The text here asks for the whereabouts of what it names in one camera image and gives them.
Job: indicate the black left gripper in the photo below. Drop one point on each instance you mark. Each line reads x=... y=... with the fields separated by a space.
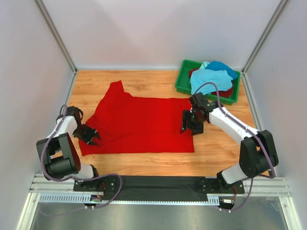
x=90 y=137

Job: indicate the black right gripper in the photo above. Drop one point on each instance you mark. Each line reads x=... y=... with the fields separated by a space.
x=186 y=116

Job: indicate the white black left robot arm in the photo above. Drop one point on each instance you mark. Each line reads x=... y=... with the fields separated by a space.
x=58 y=156

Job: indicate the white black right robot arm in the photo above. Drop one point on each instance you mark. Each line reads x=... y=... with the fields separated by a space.
x=257 y=148

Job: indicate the green plastic bin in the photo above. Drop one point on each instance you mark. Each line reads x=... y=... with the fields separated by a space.
x=183 y=85

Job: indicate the dark red t shirt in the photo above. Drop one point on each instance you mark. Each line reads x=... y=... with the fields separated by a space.
x=225 y=93

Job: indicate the light blue t shirt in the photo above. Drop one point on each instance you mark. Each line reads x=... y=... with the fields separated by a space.
x=216 y=72

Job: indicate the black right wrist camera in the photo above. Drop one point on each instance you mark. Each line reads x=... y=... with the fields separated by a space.
x=198 y=100

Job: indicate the grey slotted cable duct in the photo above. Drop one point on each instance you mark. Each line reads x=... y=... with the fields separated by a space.
x=93 y=199

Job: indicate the left aluminium corner post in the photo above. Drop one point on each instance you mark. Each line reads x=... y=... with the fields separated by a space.
x=50 y=24

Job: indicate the aluminium corner post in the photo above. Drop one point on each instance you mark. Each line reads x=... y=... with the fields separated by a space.
x=50 y=24
x=268 y=29

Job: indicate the right aluminium corner post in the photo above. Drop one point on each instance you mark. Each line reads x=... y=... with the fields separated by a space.
x=268 y=29

